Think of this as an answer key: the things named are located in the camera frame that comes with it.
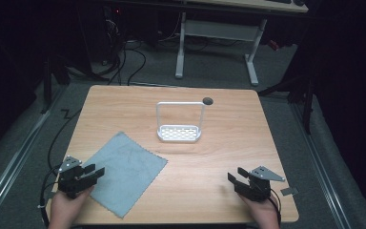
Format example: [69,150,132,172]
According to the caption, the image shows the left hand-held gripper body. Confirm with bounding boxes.
[56,155,92,200]

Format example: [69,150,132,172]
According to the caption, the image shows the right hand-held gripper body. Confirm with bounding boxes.
[234,165,286,203]

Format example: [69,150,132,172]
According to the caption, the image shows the grey cloth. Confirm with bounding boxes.
[81,131,169,219]

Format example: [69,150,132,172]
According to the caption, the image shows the person's right hand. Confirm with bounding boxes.
[237,192,281,229]

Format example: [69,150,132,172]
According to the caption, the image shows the person's left hand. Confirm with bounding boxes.
[48,185,95,229]

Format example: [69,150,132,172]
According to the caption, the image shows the small grey tag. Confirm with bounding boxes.
[279,186,299,197]

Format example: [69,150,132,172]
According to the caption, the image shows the black metal stand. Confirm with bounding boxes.
[257,74,316,135]
[40,55,71,115]

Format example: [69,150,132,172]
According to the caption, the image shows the small red object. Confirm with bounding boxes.
[267,39,281,52]

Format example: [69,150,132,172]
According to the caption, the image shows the dark computer tower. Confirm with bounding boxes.
[77,2,126,66]

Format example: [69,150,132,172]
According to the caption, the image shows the white-legged desk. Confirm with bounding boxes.
[174,0,310,88]

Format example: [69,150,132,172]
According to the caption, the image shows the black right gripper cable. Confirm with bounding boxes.
[268,188,283,225]

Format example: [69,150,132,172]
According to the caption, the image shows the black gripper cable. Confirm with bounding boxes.
[38,108,83,228]
[268,188,283,225]

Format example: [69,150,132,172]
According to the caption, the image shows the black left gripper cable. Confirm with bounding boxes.
[38,108,83,228]

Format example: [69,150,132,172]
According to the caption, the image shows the metal floor rail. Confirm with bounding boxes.
[0,109,51,221]
[293,103,353,229]

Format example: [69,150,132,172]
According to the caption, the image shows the white rack with handle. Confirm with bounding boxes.
[155,100,206,143]

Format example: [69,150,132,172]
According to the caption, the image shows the black floor cables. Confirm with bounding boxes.
[90,39,148,87]

